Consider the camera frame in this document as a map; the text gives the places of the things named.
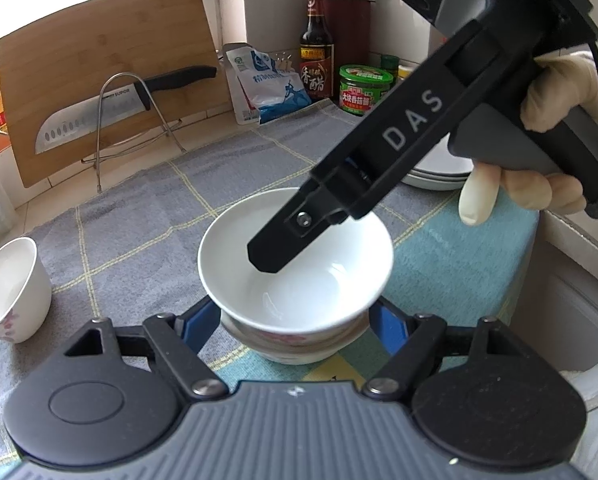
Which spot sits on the toothpick holder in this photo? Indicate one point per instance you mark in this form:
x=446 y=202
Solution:
x=282 y=62

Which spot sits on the white and blue salt bag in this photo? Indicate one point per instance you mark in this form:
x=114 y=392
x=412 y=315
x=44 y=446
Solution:
x=264 y=80

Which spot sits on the dark vinegar bottle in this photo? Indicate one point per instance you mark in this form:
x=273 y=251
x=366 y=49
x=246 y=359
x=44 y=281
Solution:
x=316 y=45

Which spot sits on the white bowl pink flower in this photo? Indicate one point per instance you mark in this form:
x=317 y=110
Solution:
x=329 y=285
x=289 y=352
x=24 y=300

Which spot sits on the small green-lid jar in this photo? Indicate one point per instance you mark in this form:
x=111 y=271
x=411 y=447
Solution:
x=389 y=62

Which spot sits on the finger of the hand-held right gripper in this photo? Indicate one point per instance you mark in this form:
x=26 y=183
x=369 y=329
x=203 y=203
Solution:
x=284 y=240

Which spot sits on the person's right hand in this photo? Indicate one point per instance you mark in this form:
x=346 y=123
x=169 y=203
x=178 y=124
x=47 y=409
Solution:
x=559 y=85

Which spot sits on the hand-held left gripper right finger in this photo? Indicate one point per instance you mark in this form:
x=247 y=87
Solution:
x=380 y=325

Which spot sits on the sauce jar green lid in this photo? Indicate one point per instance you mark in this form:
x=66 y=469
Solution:
x=364 y=95

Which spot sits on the grey checked towel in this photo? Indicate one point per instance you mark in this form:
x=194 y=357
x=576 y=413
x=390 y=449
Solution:
x=129 y=240

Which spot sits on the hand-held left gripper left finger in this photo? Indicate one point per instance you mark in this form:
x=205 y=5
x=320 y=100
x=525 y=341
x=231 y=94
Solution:
x=199 y=327

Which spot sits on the white plate fruit print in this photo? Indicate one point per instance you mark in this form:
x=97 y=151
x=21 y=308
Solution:
x=429 y=185
x=441 y=160
x=429 y=176

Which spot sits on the bamboo cutting board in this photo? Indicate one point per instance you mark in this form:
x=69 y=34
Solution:
x=104 y=35

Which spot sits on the dark red knife block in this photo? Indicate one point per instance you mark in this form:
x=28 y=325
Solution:
x=351 y=30

